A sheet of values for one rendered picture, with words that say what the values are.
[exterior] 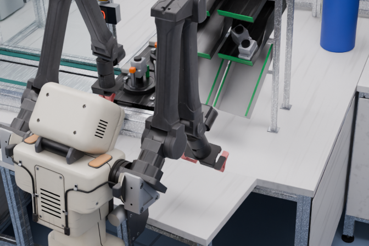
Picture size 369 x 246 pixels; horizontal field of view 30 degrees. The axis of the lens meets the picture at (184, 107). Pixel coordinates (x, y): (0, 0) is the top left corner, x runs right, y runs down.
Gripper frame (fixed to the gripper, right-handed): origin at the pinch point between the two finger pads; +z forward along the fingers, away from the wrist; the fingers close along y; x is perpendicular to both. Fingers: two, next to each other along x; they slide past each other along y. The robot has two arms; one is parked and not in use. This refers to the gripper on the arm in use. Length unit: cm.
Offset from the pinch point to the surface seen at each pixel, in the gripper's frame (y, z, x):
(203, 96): -30.9, -1.9, -13.9
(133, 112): -6.8, 4.1, -4.1
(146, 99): -8.0, 3.4, -13.0
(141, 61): -3.5, -7.9, -20.3
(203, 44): -29.8, -20.6, -18.0
